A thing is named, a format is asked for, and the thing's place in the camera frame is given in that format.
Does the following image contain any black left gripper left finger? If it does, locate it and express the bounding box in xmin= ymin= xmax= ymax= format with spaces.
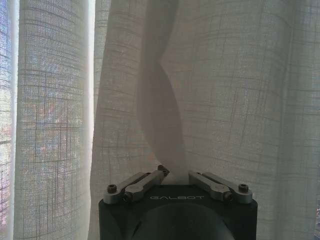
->
xmin=103 ymin=164 xmax=171 ymax=205

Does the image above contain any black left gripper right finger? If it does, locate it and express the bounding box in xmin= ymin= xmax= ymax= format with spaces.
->
xmin=187 ymin=170 xmax=253 ymax=205

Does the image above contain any sheer white linen curtain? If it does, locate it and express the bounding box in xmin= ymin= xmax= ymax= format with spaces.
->
xmin=87 ymin=0 xmax=320 ymax=240
xmin=0 ymin=0 xmax=112 ymax=240

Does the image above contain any white window frame bar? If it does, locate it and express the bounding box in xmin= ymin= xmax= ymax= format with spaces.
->
xmin=7 ymin=0 xmax=21 ymax=240

